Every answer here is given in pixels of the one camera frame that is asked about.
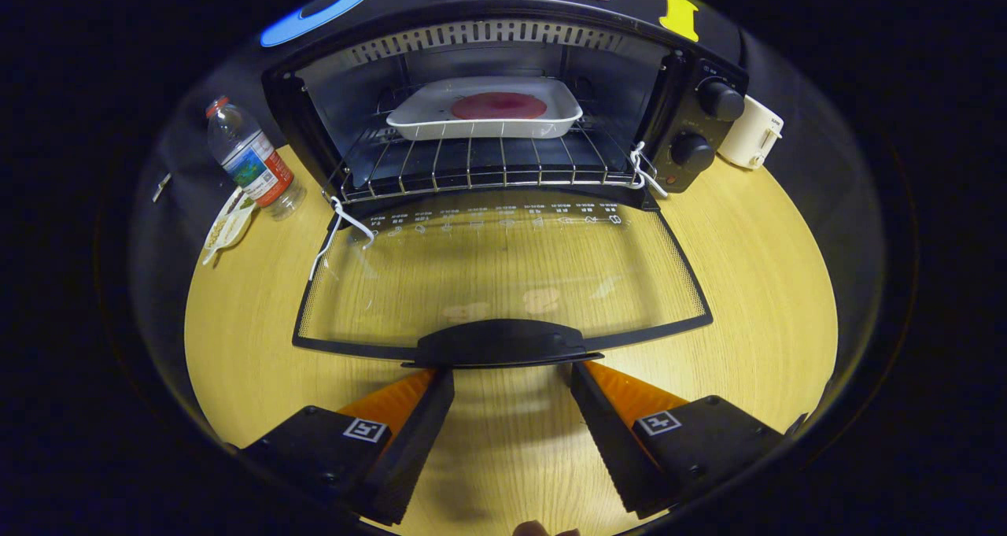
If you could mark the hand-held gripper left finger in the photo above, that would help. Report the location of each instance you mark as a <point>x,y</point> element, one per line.
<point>417,441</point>

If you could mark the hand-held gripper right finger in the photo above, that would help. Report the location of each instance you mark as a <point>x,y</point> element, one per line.
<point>606,441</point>

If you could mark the black toaster oven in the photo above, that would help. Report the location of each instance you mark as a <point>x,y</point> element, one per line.
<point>696,138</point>

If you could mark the white square plate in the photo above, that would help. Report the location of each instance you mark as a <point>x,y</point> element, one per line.
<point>425,115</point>

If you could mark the pink round ham slice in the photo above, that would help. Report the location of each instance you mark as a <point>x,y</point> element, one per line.
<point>497,105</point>

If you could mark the white pop-up toaster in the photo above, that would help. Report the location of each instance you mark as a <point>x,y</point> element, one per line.
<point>747,134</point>

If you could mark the white utensil packet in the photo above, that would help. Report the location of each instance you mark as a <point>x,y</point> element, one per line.
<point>228,225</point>

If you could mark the clear plastic water bottle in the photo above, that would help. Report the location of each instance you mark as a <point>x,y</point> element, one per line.
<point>252,158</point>

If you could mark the silver metal backdrop clip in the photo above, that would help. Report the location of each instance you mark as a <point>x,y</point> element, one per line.
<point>161,187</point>

